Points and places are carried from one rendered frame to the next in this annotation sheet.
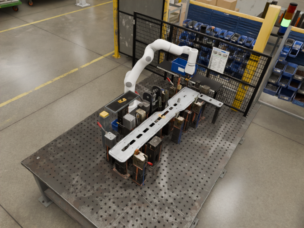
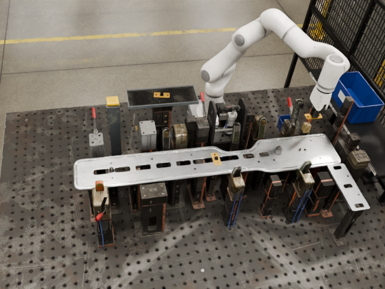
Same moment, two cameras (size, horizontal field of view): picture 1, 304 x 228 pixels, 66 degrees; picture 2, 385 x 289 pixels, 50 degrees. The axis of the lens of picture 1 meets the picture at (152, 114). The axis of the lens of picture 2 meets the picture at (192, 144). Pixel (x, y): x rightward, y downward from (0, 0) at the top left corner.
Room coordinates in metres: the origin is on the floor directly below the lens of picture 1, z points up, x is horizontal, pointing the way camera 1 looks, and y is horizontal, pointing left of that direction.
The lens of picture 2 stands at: (0.70, -0.92, 2.59)
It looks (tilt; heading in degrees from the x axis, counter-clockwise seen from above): 47 degrees down; 40
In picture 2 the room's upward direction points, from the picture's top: 7 degrees clockwise
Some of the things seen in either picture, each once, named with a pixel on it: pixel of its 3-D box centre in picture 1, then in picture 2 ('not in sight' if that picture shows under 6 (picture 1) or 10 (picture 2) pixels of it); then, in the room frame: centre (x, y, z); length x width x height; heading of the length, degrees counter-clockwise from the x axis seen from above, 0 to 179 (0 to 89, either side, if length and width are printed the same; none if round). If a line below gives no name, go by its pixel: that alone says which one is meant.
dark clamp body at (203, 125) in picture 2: (144, 117); (199, 146); (1.95, 0.08, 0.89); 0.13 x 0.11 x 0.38; 57
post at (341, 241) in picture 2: (216, 114); (347, 222); (2.18, -0.76, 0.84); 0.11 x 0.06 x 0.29; 57
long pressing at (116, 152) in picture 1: (161, 117); (212, 161); (1.84, -0.10, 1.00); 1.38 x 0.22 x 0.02; 147
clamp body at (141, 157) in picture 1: (140, 168); (103, 218); (1.27, 0.06, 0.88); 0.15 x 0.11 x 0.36; 57
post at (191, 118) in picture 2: (139, 118); (188, 144); (1.90, 0.13, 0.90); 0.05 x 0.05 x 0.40; 57
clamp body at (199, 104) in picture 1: (195, 115); (297, 196); (2.10, -0.50, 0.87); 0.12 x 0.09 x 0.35; 57
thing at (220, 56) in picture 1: (218, 60); not in sight; (2.67, -0.74, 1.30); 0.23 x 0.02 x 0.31; 57
